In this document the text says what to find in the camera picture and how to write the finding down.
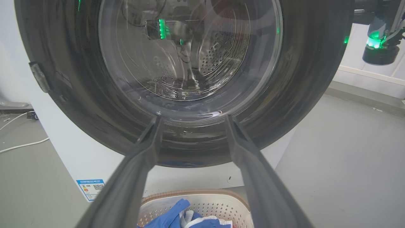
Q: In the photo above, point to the dark round washing machine door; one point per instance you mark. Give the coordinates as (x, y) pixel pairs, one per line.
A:
(303, 82)

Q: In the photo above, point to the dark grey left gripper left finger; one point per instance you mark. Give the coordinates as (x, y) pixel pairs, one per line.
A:
(126, 190)

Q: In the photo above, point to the blue energy label sticker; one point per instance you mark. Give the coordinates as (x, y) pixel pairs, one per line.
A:
(91, 189)

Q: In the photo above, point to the white garment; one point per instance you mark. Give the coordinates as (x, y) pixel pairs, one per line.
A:
(190, 216)

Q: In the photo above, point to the grey flat floor base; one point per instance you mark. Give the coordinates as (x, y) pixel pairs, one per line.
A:
(12, 105)

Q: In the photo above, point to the blue garment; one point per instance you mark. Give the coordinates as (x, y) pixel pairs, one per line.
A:
(167, 218)

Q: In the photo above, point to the white washing machine body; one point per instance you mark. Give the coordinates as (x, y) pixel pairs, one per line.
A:
(79, 158)

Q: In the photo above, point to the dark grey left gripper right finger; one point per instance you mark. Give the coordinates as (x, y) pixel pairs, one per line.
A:
(265, 196)

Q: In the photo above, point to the beige perforated laundry basket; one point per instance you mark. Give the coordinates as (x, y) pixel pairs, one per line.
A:
(218, 202)

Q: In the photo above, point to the steel perforated washer drum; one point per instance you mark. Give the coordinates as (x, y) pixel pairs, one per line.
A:
(218, 53)

